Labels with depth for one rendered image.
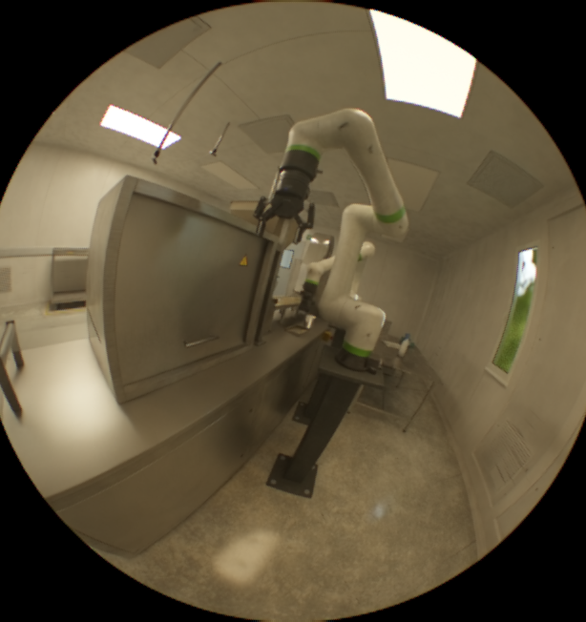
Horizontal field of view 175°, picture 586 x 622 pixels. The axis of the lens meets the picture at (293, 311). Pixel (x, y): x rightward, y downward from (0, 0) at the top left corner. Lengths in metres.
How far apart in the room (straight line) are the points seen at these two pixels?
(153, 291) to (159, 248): 0.11
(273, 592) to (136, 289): 1.34
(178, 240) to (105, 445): 0.53
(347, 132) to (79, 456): 0.88
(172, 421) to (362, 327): 0.67
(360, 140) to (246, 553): 1.57
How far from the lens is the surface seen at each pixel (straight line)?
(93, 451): 0.53
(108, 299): 0.46
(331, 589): 1.33
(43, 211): 4.41
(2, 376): 0.67
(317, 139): 0.52
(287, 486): 1.37
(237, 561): 1.22
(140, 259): 0.50
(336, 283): 0.77
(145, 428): 0.54
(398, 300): 5.46
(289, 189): 0.46
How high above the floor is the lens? 1.22
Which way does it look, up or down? 12 degrees down
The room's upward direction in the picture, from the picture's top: 15 degrees clockwise
